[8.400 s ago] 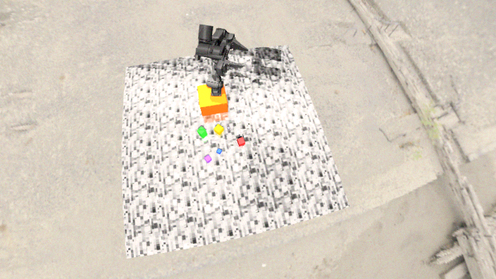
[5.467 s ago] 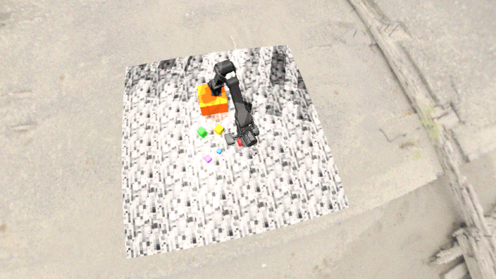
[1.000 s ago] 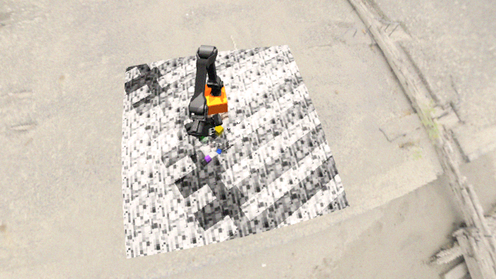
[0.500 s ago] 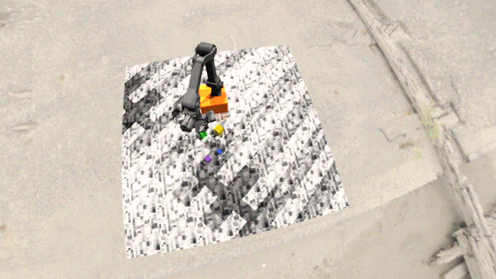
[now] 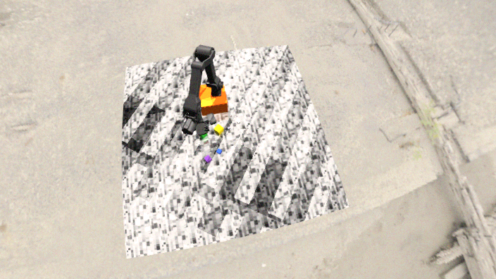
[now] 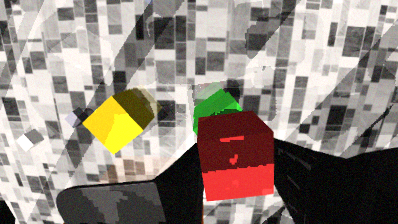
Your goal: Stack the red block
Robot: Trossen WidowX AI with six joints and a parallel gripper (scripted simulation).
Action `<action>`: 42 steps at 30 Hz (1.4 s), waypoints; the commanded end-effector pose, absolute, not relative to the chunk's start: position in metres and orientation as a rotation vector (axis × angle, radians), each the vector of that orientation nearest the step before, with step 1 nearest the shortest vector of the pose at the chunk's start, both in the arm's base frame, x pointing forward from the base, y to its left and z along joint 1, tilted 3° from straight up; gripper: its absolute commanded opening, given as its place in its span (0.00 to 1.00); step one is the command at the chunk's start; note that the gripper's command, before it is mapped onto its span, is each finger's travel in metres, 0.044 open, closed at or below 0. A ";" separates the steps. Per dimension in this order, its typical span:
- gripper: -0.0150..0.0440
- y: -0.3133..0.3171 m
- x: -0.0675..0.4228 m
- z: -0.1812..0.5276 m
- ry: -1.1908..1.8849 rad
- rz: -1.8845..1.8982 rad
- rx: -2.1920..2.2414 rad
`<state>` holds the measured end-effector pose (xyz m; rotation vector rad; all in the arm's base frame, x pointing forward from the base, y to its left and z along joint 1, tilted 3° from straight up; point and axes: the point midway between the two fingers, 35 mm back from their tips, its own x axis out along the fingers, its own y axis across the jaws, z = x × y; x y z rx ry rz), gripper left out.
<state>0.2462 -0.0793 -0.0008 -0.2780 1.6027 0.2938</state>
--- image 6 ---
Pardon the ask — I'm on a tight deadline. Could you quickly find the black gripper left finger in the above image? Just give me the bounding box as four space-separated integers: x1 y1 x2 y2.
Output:
55 142 204 224

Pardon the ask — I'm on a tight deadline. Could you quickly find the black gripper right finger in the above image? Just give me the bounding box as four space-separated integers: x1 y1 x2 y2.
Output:
274 138 398 224

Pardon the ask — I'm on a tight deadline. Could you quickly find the red block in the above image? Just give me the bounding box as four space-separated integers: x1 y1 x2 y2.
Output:
197 111 274 202

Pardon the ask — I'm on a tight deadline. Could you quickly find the yellow block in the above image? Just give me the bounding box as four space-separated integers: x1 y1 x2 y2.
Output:
82 89 154 155

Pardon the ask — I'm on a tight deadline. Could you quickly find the green block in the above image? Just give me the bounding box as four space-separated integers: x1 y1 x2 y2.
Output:
193 88 225 118
193 92 244 135

